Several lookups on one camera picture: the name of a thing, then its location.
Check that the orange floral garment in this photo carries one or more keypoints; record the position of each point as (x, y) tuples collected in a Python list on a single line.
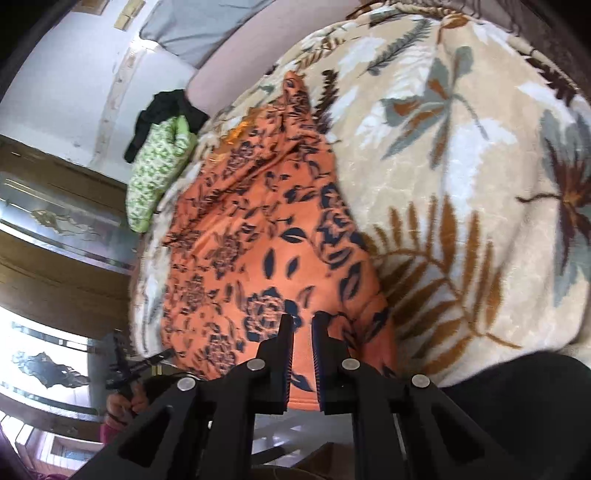
[(258, 221)]

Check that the person's left hand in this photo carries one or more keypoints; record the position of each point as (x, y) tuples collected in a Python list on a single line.
[(120, 410)]

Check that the pink cushion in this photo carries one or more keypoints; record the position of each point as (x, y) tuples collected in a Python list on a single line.
[(240, 69)]

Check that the wall picture frame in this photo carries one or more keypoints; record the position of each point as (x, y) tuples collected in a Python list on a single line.
[(94, 4)]

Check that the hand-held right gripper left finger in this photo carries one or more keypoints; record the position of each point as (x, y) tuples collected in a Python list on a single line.
[(285, 364)]

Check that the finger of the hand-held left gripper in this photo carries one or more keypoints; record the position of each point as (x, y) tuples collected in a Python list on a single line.
[(157, 357)]

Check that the black cloth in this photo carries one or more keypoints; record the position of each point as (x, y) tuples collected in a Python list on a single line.
[(161, 106)]

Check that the beige wall switch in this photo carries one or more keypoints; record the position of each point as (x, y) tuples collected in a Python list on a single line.
[(123, 21), (135, 6)]

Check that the green patterned cloth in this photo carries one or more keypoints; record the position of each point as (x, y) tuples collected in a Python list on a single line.
[(154, 175)]

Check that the dark clothing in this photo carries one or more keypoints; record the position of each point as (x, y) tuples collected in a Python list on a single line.
[(521, 406)]

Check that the beige leaf print blanket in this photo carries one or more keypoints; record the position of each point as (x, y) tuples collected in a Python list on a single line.
[(461, 184)]

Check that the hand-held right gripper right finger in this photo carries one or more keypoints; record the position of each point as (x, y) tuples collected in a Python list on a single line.
[(318, 364)]

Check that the person's left forearm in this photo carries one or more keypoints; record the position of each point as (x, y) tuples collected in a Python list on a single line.
[(110, 431)]

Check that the grey pillow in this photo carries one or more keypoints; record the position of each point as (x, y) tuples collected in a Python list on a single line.
[(203, 32)]

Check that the wooden door leaf, gold ornament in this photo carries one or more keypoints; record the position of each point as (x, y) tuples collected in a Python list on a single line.
[(55, 277)]

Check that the wooden door leaf, dark ornament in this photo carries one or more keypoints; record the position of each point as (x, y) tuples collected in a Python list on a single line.
[(46, 406)]

